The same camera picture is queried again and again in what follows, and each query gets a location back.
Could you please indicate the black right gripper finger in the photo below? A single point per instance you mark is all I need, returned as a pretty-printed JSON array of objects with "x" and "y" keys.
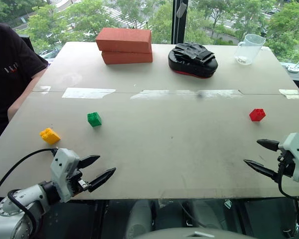
[
  {"x": 262, "y": 170},
  {"x": 270, "y": 145}
]

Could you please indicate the person in black t-shirt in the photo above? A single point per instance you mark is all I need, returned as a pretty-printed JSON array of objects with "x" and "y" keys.
[{"x": 7, "y": 69}]

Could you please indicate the red toy brick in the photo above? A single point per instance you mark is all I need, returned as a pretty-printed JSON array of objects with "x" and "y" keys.
[{"x": 257, "y": 115}]

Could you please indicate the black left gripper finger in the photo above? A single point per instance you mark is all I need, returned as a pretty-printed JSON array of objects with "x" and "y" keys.
[
  {"x": 102, "y": 178},
  {"x": 88, "y": 161}
]

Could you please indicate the dark rounded robot leg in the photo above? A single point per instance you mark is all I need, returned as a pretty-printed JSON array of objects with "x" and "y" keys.
[{"x": 139, "y": 216}]

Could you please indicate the white round-based stand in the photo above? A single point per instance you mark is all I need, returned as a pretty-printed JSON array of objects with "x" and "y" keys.
[{"x": 295, "y": 68}]

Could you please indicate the yellow toy brick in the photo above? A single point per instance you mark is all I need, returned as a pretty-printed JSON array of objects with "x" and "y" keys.
[{"x": 49, "y": 136}]

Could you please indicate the black window pillar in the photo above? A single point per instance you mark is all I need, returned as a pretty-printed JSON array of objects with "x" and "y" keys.
[{"x": 178, "y": 25}]

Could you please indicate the clear plastic measuring cup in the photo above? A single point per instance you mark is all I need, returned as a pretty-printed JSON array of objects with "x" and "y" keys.
[{"x": 249, "y": 51}]

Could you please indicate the black boxing pad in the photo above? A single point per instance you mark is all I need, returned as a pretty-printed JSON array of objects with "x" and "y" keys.
[{"x": 193, "y": 61}]

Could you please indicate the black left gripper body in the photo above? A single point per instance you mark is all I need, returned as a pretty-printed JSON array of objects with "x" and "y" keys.
[{"x": 77, "y": 183}]

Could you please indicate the grey rounded robot body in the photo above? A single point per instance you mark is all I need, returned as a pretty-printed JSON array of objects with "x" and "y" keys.
[{"x": 189, "y": 235}]

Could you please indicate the person's bare forearm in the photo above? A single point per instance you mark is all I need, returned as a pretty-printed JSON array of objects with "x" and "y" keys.
[{"x": 25, "y": 97}]

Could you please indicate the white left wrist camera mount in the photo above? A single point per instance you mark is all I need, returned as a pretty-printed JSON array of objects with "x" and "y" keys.
[{"x": 62, "y": 169}]

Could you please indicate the clear tape strip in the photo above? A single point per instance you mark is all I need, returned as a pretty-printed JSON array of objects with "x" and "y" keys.
[
  {"x": 184, "y": 94},
  {"x": 87, "y": 92},
  {"x": 290, "y": 93}
]

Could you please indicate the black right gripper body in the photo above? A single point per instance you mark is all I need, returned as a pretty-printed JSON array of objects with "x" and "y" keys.
[{"x": 286, "y": 164}]

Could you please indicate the green toy brick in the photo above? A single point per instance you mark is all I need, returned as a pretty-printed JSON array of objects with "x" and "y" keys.
[{"x": 94, "y": 119}]

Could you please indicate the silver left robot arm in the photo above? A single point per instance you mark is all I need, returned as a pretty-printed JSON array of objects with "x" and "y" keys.
[{"x": 15, "y": 211}]

